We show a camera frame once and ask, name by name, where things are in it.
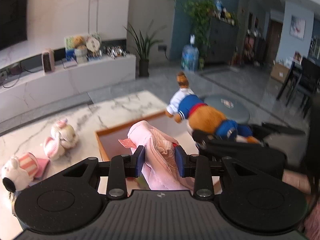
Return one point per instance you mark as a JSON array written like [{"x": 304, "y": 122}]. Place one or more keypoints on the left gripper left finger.
[{"x": 122, "y": 167}]

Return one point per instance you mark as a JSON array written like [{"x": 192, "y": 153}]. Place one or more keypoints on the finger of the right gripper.
[
  {"x": 205, "y": 136},
  {"x": 254, "y": 134}
]

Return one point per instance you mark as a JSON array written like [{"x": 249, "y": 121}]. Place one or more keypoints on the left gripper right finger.
[{"x": 197, "y": 167}]

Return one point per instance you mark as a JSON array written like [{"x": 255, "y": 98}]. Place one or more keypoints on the brown bear plush blue outfit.
[{"x": 185, "y": 105}]

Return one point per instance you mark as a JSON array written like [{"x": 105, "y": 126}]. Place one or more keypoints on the pink fabric pouch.
[{"x": 159, "y": 170}]

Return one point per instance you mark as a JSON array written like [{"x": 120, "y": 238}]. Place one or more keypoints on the white pink crochet bunny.
[{"x": 62, "y": 138}]

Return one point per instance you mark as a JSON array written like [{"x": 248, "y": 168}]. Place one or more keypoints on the white black plush dog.
[{"x": 21, "y": 172}]

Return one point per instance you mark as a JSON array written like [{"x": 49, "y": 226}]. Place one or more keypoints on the person right hand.
[{"x": 297, "y": 180}]

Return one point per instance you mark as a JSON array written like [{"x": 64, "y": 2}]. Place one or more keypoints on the orange cardboard box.
[{"x": 109, "y": 145}]

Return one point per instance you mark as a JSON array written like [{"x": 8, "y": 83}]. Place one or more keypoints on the grey round ottoman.
[{"x": 230, "y": 107}]

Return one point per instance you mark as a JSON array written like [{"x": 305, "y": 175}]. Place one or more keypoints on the black dining chair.
[{"x": 303, "y": 78}]

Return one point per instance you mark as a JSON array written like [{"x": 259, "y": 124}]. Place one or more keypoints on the blue water bottle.
[{"x": 190, "y": 56}]

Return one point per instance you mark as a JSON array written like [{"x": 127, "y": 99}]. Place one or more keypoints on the dark drawer cabinet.
[{"x": 222, "y": 39}]

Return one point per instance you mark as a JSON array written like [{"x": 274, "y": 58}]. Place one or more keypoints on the potted long leaf plant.
[{"x": 143, "y": 44}]

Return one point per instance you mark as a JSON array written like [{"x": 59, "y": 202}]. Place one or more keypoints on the black white toy cows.
[{"x": 115, "y": 51}]

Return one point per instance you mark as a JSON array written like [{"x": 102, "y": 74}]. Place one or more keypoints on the grey laptop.
[{"x": 69, "y": 64}]

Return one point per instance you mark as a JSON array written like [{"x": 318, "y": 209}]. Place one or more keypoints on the white marble tv cabinet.
[{"x": 39, "y": 89}]

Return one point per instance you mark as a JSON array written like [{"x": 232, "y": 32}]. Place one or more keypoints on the teddy bear in basket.
[{"x": 80, "y": 49}]

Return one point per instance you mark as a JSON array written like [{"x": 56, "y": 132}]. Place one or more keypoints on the round paper fan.
[{"x": 93, "y": 43}]

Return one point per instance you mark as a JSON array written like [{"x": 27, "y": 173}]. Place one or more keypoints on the climbing green vine plant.
[{"x": 201, "y": 13}]

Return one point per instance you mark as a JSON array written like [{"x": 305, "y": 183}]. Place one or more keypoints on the green blue picture card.
[{"x": 69, "y": 48}]

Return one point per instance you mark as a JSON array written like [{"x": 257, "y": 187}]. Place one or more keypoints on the black wall television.
[{"x": 13, "y": 22}]

